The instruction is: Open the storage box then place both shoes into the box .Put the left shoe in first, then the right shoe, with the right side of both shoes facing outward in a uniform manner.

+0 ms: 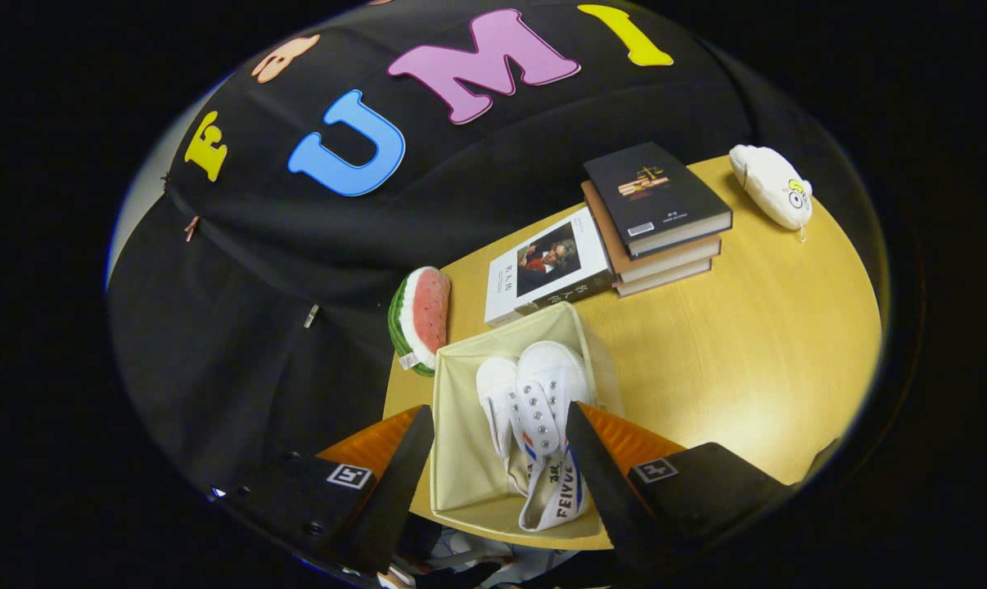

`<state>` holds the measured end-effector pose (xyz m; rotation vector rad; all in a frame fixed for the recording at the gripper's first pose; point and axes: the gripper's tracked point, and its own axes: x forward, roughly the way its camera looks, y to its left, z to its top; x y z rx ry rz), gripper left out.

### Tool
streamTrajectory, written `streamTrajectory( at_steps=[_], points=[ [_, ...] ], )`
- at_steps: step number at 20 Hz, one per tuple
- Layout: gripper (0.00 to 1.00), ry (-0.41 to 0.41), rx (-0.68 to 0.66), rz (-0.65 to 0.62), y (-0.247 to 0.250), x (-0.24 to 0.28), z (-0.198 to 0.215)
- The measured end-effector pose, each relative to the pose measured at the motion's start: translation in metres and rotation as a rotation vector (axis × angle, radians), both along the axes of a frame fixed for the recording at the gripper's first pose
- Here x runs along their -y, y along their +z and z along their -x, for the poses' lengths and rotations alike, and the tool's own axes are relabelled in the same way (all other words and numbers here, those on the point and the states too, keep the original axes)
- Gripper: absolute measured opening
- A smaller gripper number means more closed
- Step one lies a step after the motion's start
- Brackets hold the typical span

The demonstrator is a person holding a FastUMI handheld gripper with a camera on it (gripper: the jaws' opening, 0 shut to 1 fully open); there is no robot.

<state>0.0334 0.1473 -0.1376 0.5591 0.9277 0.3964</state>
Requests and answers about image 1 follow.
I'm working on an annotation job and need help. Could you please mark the white canvas shoe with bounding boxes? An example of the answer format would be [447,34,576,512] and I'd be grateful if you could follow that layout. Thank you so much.
[506,340,593,533]
[475,355,521,459]

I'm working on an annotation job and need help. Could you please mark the white plush pouch with face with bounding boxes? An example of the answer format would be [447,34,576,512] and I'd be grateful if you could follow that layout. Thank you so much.
[728,144,813,242]

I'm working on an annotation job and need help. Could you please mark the beige fabric storage box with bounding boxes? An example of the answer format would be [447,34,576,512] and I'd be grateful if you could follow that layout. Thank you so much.
[428,301,625,541]

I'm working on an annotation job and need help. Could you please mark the black hardcover book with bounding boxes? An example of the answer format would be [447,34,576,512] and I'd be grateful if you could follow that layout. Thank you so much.
[582,142,733,259]

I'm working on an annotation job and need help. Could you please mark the thin brown book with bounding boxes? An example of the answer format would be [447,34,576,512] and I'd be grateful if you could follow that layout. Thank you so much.
[612,259,714,298]

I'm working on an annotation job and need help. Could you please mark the white portrait cover book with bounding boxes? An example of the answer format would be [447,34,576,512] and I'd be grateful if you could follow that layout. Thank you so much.
[484,206,619,328]

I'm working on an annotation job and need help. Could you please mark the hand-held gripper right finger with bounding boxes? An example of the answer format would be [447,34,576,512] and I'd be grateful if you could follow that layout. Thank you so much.
[565,401,793,573]

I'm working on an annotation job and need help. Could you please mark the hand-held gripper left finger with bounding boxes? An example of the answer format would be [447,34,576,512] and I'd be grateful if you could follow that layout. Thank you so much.
[211,405,435,576]

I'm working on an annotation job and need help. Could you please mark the thick brown book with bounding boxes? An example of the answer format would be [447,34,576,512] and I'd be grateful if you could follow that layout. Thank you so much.
[580,180,722,285]

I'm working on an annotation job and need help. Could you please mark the watermelon slice plush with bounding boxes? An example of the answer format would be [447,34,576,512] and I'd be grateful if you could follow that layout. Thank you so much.
[387,266,453,378]

